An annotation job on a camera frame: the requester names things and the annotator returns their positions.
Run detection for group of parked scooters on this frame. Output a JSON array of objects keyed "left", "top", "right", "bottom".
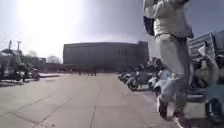
[{"left": 0, "top": 62, "right": 41, "bottom": 83}]

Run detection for row of parked scooters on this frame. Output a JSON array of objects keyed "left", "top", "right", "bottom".
[{"left": 117, "top": 44, "right": 224, "bottom": 118}]

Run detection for large dark flat-roofed building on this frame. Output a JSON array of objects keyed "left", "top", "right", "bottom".
[{"left": 62, "top": 41, "right": 150, "bottom": 71}]

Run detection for bare trees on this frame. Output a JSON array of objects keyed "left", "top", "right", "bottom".
[{"left": 46, "top": 54, "right": 62, "bottom": 65}]

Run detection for low building with chimneys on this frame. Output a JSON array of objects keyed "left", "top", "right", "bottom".
[{"left": 0, "top": 40, "right": 47, "bottom": 69}]

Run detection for person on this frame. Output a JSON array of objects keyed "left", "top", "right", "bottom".
[{"left": 143, "top": 0, "right": 195, "bottom": 127}]

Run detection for group of people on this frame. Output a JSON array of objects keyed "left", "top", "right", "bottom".
[{"left": 77, "top": 68, "right": 98, "bottom": 77}]

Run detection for building with glass front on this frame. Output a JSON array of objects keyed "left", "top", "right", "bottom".
[{"left": 186, "top": 29, "right": 224, "bottom": 60}]

